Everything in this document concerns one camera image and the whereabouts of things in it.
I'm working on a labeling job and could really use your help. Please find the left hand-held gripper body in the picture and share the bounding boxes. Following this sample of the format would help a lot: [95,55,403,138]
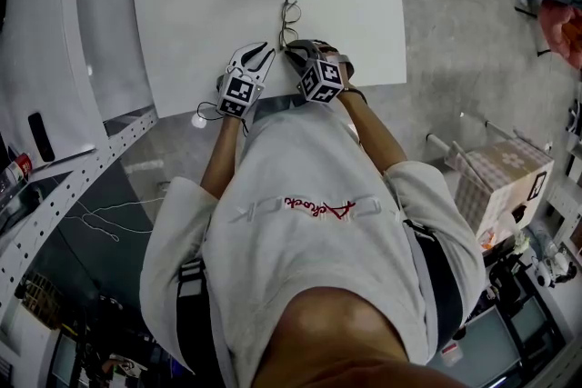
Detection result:
[216,54,267,120]

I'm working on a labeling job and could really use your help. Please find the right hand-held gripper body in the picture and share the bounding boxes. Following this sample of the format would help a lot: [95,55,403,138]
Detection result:
[296,40,356,105]

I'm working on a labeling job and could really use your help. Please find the thin black metal-frame glasses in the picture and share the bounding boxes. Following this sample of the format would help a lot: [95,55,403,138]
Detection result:
[276,0,304,52]

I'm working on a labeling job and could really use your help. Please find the person's left forearm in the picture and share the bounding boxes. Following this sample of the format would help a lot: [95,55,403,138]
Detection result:
[199,112,250,199]

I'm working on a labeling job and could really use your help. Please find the person's right forearm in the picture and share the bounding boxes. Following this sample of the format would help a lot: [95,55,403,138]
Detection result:
[337,79,409,174]

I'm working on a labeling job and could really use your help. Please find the person's white t-shirt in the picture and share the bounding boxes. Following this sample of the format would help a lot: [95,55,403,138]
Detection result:
[139,102,487,372]

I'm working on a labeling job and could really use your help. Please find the perforated white metal rack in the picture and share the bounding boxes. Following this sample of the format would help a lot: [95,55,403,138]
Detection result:
[0,107,159,314]

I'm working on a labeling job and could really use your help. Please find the black phone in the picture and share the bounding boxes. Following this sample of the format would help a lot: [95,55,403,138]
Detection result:
[27,112,56,164]

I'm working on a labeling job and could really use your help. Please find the checkered cardboard box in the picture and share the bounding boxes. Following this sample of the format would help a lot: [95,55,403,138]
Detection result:
[453,138,557,238]

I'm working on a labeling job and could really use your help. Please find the red can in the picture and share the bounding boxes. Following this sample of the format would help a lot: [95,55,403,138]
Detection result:
[5,151,36,184]

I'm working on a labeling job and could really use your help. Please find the person's face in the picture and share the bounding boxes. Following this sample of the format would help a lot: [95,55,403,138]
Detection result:
[262,288,472,388]

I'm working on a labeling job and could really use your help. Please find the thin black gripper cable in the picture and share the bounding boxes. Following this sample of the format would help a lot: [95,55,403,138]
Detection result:
[196,100,250,138]

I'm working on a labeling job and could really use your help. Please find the white cable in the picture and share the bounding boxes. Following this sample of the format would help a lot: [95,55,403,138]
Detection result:
[62,194,168,244]

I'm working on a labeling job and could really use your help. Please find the black harness strap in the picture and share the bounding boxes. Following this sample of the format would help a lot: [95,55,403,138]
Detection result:
[401,217,470,353]
[175,257,226,381]

